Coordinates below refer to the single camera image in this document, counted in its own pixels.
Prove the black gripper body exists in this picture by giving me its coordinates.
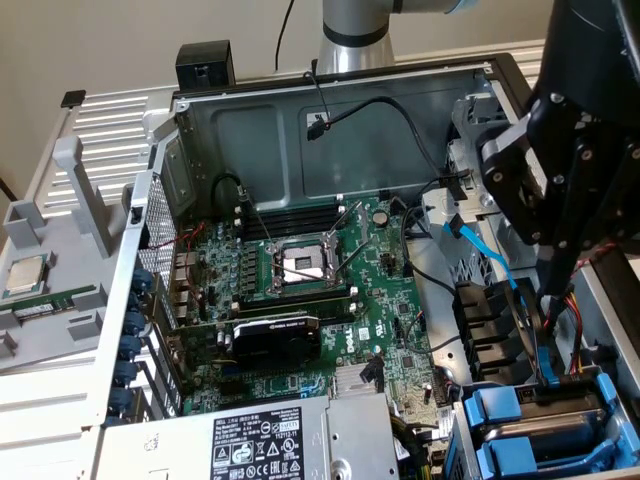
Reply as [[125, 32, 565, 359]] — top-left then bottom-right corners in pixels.
[[527, 0, 640, 151]]

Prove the red yellow power wire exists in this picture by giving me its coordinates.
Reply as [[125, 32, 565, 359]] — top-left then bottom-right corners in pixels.
[[542, 289, 609, 382]]

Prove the wire with blue connector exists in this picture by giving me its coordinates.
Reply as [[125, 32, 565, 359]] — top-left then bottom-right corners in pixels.
[[505, 277, 564, 390]]

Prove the hard disk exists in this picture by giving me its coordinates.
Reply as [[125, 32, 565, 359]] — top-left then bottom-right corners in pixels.
[[462, 372, 621, 451]]

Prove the blue disk carrier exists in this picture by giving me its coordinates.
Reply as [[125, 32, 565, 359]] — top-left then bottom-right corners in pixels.
[[474, 434, 632, 476]]

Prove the silver drive cage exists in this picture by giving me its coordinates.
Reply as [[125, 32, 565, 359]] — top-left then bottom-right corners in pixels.
[[442, 82, 544, 261]]

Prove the metal socket cover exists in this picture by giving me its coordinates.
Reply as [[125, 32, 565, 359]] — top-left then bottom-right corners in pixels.
[[323, 199, 372, 282]]

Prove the green motherboard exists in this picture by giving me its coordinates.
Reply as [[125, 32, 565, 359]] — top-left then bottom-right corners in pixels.
[[169, 193, 454, 441]]

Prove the black RAM slot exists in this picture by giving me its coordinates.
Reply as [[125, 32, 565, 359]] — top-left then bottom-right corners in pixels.
[[233, 205, 348, 237], [234, 299, 359, 326], [233, 193, 348, 221], [230, 285, 359, 315]]

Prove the CPU socket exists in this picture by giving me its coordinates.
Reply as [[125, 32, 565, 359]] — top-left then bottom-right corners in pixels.
[[263, 233, 351, 297]]

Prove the metal locking lever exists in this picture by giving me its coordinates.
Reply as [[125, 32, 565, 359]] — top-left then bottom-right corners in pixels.
[[236, 184, 275, 250], [273, 249, 359, 282]]

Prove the silver chipset heatsink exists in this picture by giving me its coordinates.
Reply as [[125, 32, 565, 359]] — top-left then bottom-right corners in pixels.
[[333, 364, 375, 397]]

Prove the hard drive in blue caddy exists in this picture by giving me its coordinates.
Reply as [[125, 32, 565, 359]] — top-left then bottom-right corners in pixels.
[[447, 363, 634, 480]]

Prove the open PC case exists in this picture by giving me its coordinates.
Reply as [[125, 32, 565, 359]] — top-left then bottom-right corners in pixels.
[[82, 52, 640, 480]]

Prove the black graphics card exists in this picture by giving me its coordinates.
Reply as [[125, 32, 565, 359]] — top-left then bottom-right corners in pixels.
[[164, 310, 322, 372]]

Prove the silver power supply unit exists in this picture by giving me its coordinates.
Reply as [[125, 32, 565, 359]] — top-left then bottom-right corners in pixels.
[[98, 391, 401, 480]]

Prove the green RAM stick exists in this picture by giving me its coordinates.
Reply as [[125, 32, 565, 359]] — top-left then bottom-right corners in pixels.
[[0, 283, 97, 321]]

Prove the grey parts rack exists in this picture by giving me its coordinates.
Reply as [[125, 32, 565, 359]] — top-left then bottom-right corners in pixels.
[[0, 137, 132, 374]]

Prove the silver CPU chip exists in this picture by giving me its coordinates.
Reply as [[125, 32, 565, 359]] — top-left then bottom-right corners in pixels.
[[3, 255, 50, 297]]

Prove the red black twisted wire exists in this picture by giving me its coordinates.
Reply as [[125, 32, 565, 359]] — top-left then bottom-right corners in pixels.
[[574, 239, 626, 269]]

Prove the blue SATA wire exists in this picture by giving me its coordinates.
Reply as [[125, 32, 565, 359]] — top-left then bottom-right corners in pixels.
[[442, 213, 539, 331]]

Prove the thin black wire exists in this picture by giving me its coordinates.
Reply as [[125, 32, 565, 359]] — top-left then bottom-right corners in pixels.
[[402, 202, 459, 296]]

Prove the black wire with connector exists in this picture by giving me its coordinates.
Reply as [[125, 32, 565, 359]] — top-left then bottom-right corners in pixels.
[[303, 96, 470, 202]]

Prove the black wire with plug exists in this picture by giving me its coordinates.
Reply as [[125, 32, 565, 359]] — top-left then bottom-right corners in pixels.
[[360, 355, 387, 395]]

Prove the short black loop wire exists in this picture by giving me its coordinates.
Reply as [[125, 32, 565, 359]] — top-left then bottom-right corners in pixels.
[[212, 172, 250, 206]]

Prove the thin black hanging cable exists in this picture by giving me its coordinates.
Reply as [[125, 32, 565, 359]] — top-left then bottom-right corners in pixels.
[[273, 0, 296, 74]]

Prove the power supply wire bundle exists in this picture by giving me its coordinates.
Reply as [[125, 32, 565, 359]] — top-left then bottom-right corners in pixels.
[[392, 417, 444, 480]]

